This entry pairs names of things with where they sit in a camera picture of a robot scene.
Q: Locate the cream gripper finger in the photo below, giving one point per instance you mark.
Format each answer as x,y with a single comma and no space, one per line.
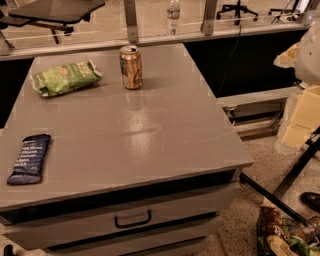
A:
301,117
287,58

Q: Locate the orange soda can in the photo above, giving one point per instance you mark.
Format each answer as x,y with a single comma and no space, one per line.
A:
131,66

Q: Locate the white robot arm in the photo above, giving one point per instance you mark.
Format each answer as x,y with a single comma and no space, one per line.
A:
307,62

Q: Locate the black chair base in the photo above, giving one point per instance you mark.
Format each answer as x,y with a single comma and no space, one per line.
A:
237,8

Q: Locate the black shoe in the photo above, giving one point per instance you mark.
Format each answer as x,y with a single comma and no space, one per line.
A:
312,200

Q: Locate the black metal stand leg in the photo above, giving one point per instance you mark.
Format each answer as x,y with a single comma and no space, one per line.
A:
313,143

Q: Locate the colourful snack bag on floor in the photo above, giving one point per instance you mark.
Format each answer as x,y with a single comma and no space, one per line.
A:
281,236

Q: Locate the clear plastic water bottle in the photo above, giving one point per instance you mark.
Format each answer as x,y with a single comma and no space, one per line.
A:
173,16

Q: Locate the grey drawer cabinet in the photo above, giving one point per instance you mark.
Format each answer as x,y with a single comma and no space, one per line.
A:
167,147

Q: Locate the green chip bag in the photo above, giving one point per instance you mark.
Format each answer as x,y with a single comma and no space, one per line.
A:
65,78

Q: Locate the dark blue snack bar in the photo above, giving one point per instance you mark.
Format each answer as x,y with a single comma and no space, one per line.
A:
27,169

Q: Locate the black drawer handle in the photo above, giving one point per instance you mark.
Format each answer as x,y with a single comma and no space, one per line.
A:
131,221

